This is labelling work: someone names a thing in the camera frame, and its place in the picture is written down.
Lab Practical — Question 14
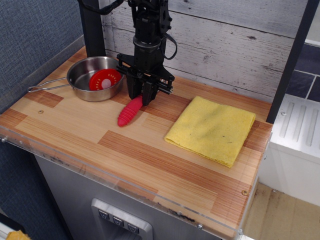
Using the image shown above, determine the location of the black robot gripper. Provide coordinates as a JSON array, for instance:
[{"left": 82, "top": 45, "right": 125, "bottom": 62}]
[{"left": 117, "top": 41, "right": 175, "bottom": 106}]

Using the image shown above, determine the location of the red handled metal fork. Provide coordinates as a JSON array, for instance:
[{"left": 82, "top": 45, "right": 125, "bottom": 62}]
[{"left": 117, "top": 95, "right": 143, "bottom": 127}]

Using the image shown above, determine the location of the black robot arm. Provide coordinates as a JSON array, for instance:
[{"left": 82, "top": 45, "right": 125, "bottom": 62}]
[{"left": 117, "top": 0, "right": 177, "bottom": 106}]

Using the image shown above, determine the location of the red perforated plastic disc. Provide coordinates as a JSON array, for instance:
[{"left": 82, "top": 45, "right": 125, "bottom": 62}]
[{"left": 89, "top": 68, "right": 122, "bottom": 91}]

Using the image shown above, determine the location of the yellow folded cloth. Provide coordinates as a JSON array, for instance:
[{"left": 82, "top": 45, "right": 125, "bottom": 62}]
[{"left": 164, "top": 96, "right": 256, "bottom": 168}]

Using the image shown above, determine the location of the silver toy fridge cabinet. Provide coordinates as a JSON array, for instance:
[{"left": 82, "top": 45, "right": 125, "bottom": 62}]
[{"left": 35, "top": 154, "right": 239, "bottom": 240}]

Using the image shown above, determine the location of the grey dispenser button panel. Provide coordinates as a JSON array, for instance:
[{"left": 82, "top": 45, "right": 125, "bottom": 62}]
[{"left": 91, "top": 198, "right": 154, "bottom": 240}]

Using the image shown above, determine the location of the white ribbed appliance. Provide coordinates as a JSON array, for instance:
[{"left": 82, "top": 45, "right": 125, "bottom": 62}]
[{"left": 258, "top": 94, "right": 320, "bottom": 206}]

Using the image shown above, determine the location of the yellow object at corner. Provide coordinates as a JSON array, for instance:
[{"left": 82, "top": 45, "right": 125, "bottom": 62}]
[{"left": 6, "top": 230, "right": 31, "bottom": 240}]

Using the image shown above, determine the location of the steel pan with handle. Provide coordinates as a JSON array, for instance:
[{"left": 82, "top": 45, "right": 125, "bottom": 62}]
[{"left": 27, "top": 56, "right": 124, "bottom": 102}]

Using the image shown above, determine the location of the black left frame post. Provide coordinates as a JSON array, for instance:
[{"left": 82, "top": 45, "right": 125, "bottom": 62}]
[{"left": 79, "top": 4, "right": 106, "bottom": 57}]

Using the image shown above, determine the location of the black frame post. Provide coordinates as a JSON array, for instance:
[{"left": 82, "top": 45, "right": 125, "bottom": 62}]
[
  {"left": 79, "top": 4, "right": 106, "bottom": 57},
  {"left": 266, "top": 0, "right": 320, "bottom": 124}
]

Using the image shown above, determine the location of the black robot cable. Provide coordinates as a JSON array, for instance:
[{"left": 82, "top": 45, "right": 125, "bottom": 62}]
[{"left": 77, "top": 0, "right": 125, "bottom": 16}]

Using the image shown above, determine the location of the black right frame post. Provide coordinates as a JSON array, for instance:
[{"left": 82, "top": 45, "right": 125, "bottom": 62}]
[{"left": 266, "top": 0, "right": 320, "bottom": 124}]

